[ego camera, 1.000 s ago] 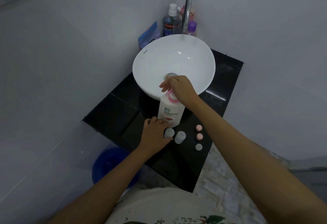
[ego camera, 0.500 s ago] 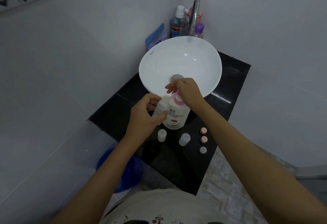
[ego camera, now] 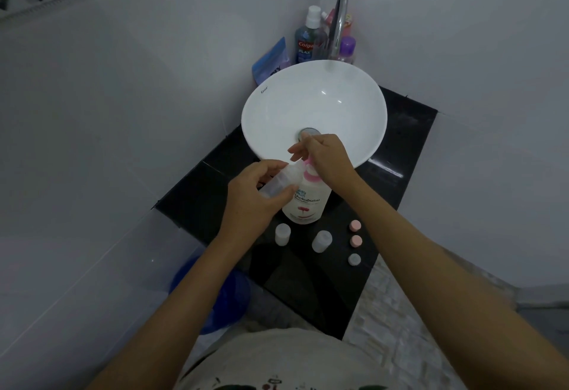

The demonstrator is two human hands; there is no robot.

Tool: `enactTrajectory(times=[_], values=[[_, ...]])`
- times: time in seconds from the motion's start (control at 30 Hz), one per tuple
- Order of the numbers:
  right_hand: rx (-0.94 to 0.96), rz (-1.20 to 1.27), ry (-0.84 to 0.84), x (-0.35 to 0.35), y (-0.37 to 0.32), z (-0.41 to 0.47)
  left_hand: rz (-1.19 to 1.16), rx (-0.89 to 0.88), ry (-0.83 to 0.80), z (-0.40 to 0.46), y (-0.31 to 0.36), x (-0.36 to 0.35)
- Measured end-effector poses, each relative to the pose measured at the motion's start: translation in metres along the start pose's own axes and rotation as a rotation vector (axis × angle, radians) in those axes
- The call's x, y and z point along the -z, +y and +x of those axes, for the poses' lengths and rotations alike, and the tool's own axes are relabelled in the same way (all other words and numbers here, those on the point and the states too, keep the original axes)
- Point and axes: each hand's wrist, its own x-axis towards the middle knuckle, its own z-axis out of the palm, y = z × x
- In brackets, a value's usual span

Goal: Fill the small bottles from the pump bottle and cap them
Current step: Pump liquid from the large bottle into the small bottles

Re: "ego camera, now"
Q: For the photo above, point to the pink cap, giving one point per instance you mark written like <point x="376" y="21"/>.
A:
<point x="355" y="241"/>
<point x="354" y="225"/>

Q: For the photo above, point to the metal sink drain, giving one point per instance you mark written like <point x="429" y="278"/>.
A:
<point x="309" y="131"/>

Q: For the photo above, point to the purple capped bottle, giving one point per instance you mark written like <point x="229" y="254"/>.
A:
<point x="347" y="49"/>

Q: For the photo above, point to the white hand sanitizer pump bottle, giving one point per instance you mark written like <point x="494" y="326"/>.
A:
<point x="306" y="207"/>

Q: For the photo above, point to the white round sink basin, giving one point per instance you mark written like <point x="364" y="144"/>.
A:
<point x="311" y="96"/>

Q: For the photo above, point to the chrome faucet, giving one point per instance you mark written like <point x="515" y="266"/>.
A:
<point x="338" y="20"/>

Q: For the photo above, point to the person's right forearm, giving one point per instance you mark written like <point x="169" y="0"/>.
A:
<point x="444" y="287"/>

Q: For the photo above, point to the blue plastic bucket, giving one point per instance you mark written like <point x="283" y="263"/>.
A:
<point x="235" y="296"/>

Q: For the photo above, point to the blue mouthwash bottle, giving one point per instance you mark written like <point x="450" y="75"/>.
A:
<point x="304" y="47"/>

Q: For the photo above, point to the white printed shirt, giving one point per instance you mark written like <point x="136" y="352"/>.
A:
<point x="284" y="363"/>

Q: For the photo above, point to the blue pouch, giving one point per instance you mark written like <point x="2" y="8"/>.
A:
<point x="271" y="60"/>

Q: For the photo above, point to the person's left hand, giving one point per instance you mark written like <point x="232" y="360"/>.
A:
<point x="240" y="207"/>

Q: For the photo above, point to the pink cap top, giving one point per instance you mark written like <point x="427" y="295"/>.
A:
<point x="354" y="225"/>

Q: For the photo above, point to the small translucent bottle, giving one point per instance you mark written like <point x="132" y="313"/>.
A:
<point x="282" y="235"/>
<point x="280" y="183"/>
<point x="321" y="243"/>

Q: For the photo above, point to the white cap bottom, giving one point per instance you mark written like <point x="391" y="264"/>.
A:
<point x="354" y="260"/>

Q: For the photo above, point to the person's left forearm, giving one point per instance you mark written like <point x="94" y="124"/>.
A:
<point x="169" y="323"/>

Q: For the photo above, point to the person's right hand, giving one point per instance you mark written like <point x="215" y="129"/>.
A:
<point x="331" y="158"/>

